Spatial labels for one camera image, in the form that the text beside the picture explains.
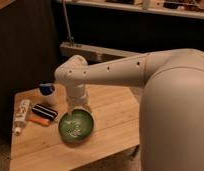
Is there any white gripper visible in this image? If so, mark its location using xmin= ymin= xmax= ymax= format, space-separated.
xmin=66 ymin=84 xmax=91 ymax=113

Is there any green ceramic bowl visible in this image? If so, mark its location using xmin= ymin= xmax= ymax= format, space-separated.
xmin=58 ymin=109 xmax=94 ymax=143

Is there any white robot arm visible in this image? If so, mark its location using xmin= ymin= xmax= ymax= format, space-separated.
xmin=55 ymin=49 xmax=204 ymax=171

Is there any white cup with blue lid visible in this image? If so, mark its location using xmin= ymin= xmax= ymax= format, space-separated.
xmin=39 ymin=83 xmax=56 ymax=106

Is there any black white striped object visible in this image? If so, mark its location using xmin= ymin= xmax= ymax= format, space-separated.
xmin=32 ymin=104 xmax=58 ymax=121

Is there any low wooden bench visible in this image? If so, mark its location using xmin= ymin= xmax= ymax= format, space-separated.
xmin=60 ymin=42 xmax=137 ymax=62

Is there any orange carrot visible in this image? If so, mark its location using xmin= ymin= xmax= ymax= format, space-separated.
xmin=28 ymin=116 xmax=49 ymax=126

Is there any metal pole stand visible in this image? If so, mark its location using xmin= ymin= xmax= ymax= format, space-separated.
xmin=62 ymin=0 xmax=75 ymax=46

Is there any white tube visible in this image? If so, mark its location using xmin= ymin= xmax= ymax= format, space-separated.
xmin=13 ymin=99 xmax=31 ymax=135

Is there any wooden table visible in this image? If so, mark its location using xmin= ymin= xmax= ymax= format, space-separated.
xmin=9 ymin=81 xmax=142 ymax=171

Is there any wooden shelf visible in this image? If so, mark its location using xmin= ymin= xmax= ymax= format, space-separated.
xmin=56 ymin=0 xmax=204 ymax=19

